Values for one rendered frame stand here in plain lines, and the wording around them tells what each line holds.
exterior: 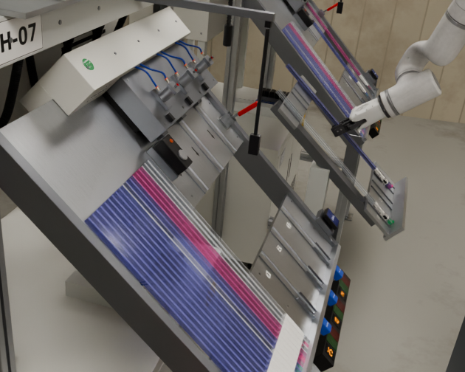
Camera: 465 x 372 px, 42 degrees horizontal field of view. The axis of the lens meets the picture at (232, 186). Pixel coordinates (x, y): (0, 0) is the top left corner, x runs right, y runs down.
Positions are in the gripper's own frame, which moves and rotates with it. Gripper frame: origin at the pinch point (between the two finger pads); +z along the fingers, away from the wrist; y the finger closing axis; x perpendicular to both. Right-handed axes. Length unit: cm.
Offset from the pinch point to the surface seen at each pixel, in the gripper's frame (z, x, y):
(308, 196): 15.8, 12.2, 11.5
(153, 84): 10, -43, 67
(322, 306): 5, 18, 67
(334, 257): 4.8, 18.0, 45.5
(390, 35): 13, 27, -286
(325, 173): 7.1, 7.5, 11.5
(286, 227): 9, 3, 51
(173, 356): 13, -5, 107
